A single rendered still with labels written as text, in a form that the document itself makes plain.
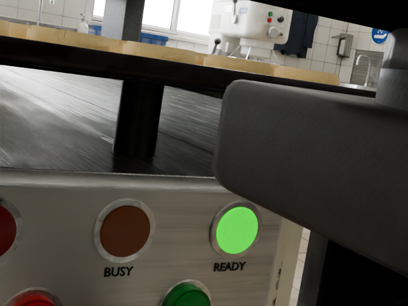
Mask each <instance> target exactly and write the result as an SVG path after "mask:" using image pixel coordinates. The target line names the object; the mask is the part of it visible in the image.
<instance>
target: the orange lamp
mask: <svg viewBox="0 0 408 306"><path fill-rule="evenodd" d="M150 229H151V226H150V221H149V218H148V216H147V215H146V213H145V212H144V211H143V210H142V209H140V208H138V207H136V206H131V205H128V206H121V207H119V208H117V209H115V210H113V211H112V212H111V213H110V214H109V215H108V216H107V217H106V218H105V220H104V222H103V224H102V226H101V230H100V240H101V244H102V246H103V248H104V249H105V250H106V251H107V252H108V253H109V254H111V255H113V256H116V257H127V256H131V255H133V254H135V253H136V252H138V251H139V250H140V249H141V248H142V247H143V246H144V245H145V243H146V241H147V240H148V237H149V233H150Z"/></svg>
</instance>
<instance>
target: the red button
mask: <svg viewBox="0 0 408 306"><path fill-rule="evenodd" d="M13 306H55V304H54V303H53V302H52V301H51V300H50V299H48V298H46V297H44V296H39V295H33V296H27V297H24V298H22V299H21V300H19V301H18V302H16V303H15V304H14V305H13Z"/></svg>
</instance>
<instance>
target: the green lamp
mask: <svg viewBox="0 0 408 306"><path fill-rule="evenodd" d="M257 229H258V223H257V218H256V216H255V214H254V213H253V212H252V211H251V210H250V209H248V208H244V207H238V208H234V209H232V210H231V211H228V212H227V213H226V214H225V215H224V216H223V218H222V219H221V221H220V223H219V225H218V228H217V241H218V244H219V246H220V247H221V249H222V250H224V251H225V252H227V253H231V254H236V253H240V252H242V251H244V250H245V249H247V248H248V247H249V246H250V245H251V244H252V242H253V241H254V239H255V237H256V234H257Z"/></svg>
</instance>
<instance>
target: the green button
mask: <svg viewBox="0 0 408 306"><path fill-rule="evenodd" d="M166 306H211V304H210V300H209V297H208V296H207V294H206V293H204V292H203V291H202V290H201V289H199V288H197V287H195V286H186V287H183V288H180V289H179V290H177V291H176V292H175V293H174V294H173V295H172V296H171V297H170V298H169V300H168V303H167V304H166Z"/></svg>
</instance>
